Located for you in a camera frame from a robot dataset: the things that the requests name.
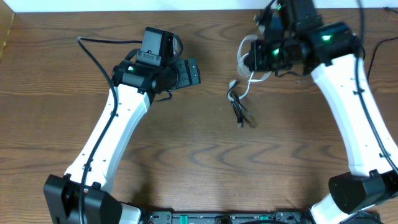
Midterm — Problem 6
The white usb cable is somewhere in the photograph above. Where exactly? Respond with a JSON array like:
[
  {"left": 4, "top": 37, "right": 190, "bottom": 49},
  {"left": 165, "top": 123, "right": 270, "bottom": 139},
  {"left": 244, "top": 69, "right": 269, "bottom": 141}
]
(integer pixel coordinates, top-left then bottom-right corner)
[{"left": 226, "top": 34, "right": 273, "bottom": 102}]

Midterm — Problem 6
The black usb cable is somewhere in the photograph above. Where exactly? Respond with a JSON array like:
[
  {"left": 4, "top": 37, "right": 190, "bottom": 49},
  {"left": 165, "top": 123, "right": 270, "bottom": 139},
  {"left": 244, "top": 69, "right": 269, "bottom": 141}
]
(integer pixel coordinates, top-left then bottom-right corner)
[
  {"left": 366, "top": 6, "right": 398, "bottom": 82},
  {"left": 226, "top": 80, "right": 257, "bottom": 129}
]

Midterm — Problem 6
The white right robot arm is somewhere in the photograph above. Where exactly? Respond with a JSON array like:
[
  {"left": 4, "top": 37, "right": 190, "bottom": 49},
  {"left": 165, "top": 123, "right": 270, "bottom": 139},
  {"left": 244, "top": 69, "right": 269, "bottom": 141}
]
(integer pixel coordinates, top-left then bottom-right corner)
[{"left": 242, "top": 1, "right": 397, "bottom": 223}]

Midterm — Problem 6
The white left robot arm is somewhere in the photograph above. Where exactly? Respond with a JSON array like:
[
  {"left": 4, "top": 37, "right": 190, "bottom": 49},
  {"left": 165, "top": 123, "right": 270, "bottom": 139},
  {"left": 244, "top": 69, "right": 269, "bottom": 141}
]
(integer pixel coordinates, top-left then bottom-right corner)
[{"left": 44, "top": 27, "right": 200, "bottom": 223}]

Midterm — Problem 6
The cardboard side panel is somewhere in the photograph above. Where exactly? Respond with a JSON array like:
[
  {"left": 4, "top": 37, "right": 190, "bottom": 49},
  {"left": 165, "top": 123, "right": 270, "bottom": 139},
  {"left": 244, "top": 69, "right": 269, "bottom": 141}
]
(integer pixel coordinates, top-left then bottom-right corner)
[{"left": 0, "top": 0, "right": 15, "bottom": 58}]

